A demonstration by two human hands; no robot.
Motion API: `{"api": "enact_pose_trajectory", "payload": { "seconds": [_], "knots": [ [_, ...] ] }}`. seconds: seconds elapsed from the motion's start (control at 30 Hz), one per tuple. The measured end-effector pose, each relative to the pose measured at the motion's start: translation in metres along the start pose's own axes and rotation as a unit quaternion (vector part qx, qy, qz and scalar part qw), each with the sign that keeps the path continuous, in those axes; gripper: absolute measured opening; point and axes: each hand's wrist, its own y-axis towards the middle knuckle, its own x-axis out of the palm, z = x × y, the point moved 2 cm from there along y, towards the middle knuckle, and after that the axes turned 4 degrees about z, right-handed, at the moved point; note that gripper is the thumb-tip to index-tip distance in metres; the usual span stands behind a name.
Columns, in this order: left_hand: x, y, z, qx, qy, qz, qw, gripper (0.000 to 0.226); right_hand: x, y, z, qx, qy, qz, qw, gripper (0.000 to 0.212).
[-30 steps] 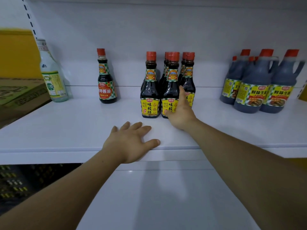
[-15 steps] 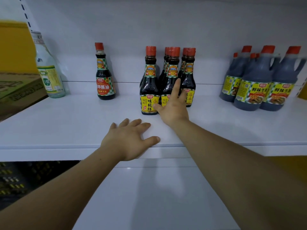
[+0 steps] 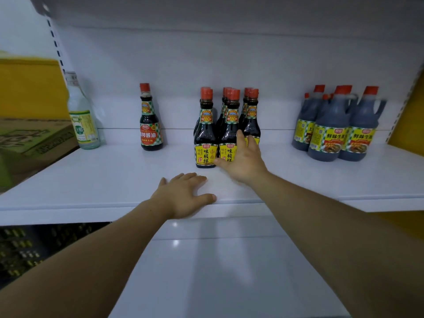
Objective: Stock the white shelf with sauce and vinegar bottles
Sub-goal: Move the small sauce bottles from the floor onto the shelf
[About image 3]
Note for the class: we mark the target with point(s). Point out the white metal shelf board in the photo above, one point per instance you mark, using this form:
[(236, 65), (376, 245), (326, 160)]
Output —
[(225, 278), (99, 182), (232, 13)]

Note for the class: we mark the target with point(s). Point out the person's left hand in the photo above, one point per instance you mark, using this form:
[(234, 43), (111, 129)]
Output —
[(180, 197)]

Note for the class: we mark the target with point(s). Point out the clear vinegar bottle green label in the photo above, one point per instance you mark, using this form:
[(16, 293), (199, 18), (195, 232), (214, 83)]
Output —
[(82, 122)]

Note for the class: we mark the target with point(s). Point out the person's right forearm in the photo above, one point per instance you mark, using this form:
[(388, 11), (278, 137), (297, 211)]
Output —
[(331, 238)]

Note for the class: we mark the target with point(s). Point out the black crate of dark bottles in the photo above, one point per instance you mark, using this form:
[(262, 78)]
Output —
[(33, 248)]

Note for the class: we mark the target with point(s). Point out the brown cardboard box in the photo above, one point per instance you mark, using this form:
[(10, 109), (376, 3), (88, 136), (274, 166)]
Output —
[(33, 145)]

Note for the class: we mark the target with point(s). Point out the person's right hand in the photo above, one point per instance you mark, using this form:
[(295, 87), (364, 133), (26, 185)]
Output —
[(246, 165)]

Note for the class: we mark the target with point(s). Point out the person's right middle finger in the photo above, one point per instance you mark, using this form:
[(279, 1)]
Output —
[(253, 144)]

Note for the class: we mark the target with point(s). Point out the group of large dark sauce jugs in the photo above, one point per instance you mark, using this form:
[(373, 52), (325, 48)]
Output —
[(331, 129)]

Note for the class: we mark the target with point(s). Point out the person's right thumb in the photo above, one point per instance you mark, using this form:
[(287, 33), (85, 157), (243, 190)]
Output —
[(222, 162)]

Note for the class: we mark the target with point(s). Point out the person's left middle finger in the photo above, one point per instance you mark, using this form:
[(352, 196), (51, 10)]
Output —
[(188, 177)]

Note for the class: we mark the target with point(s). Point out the white perforated shelf upright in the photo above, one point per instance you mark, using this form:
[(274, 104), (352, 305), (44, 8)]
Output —
[(58, 46), (405, 102)]

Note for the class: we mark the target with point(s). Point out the red-label soy sauce bottle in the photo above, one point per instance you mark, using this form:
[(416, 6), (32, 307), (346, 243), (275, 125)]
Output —
[(150, 129)]

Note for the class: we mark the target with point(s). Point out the cluster of small dark sauce bottles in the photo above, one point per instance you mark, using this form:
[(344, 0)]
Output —
[(205, 135)]

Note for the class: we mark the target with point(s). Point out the person's left forearm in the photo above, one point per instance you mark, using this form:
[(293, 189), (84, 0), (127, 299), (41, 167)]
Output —
[(92, 261)]

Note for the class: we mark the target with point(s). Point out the person's left little finger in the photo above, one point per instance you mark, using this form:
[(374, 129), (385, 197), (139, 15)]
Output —
[(162, 182)]

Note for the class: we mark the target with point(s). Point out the person's left thumb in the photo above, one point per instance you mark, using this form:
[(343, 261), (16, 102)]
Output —
[(207, 199)]

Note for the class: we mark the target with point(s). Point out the yellow-label soy sauce bottle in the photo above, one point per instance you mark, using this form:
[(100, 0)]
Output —
[(232, 129)]

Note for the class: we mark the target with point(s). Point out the white shelf back panel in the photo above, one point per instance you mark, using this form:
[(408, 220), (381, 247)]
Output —
[(232, 62)]

